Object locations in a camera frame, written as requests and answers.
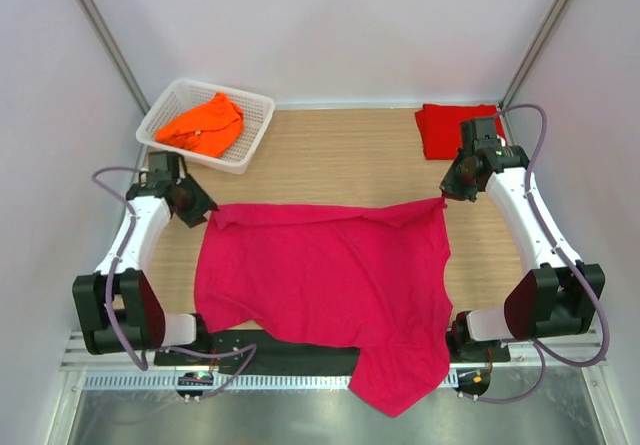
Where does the aluminium corner post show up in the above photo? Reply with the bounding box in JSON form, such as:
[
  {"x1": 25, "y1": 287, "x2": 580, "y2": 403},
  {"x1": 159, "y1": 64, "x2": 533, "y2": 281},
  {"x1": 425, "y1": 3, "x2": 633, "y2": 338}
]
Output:
[
  {"x1": 77, "y1": 0, "x2": 150, "y2": 114},
  {"x1": 498, "y1": 0, "x2": 573, "y2": 108}
]

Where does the magenta pink t-shirt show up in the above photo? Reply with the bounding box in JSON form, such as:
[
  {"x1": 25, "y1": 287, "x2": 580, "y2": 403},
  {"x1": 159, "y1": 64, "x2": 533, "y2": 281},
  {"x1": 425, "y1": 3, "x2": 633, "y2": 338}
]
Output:
[{"x1": 194, "y1": 198, "x2": 452, "y2": 417}]

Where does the folded red t-shirt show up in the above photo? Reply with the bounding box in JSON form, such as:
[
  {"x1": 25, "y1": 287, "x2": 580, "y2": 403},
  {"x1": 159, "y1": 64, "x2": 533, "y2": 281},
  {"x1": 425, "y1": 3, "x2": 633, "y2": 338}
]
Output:
[{"x1": 415, "y1": 104, "x2": 497, "y2": 160}]

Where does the left aluminium corner post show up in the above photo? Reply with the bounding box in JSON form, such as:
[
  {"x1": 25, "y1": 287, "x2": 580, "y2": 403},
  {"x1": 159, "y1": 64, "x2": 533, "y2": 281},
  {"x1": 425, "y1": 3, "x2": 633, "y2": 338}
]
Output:
[{"x1": 77, "y1": 0, "x2": 150, "y2": 114}]

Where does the right aluminium corner post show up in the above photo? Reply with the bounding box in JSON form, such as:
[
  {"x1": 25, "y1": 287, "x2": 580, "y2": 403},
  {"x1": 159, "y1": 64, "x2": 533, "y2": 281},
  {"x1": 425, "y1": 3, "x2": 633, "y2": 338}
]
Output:
[{"x1": 498, "y1": 0, "x2": 573, "y2": 108}]

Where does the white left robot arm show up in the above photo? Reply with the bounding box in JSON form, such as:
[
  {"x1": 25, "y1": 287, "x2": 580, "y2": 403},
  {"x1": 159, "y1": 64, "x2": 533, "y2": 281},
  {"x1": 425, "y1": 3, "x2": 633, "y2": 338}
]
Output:
[{"x1": 72, "y1": 151, "x2": 218, "y2": 369}]

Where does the white plastic basket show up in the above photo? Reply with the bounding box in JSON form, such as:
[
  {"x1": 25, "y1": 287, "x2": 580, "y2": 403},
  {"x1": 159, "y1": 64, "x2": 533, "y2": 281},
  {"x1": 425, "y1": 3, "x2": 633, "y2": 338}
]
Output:
[{"x1": 136, "y1": 79, "x2": 275, "y2": 175}]

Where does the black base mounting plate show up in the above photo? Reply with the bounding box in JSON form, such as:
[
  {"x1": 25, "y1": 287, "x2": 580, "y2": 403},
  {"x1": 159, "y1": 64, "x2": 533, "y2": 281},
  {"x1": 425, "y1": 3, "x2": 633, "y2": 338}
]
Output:
[{"x1": 153, "y1": 328, "x2": 512, "y2": 377}]

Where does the white slotted cable duct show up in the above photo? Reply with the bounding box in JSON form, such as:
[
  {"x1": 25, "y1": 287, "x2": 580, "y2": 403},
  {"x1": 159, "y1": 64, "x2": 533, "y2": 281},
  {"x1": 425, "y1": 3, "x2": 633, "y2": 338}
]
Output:
[{"x1": 82, "y1": 370, "x2": 460, "y2": 392}]

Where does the orange t-shirt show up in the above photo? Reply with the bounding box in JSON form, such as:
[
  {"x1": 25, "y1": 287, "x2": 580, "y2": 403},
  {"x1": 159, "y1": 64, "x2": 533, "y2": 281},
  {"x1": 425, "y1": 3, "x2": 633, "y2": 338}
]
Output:
[{"x1": 155, "y1": 92, "x2": 244, "y2": 158}]

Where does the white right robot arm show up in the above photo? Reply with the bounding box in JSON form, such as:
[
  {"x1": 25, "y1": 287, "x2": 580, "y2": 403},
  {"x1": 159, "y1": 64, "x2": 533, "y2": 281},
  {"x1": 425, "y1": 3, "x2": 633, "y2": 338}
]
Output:
[{"x1": 440, "y1": 118, "x2": 605, "y2": 361}]

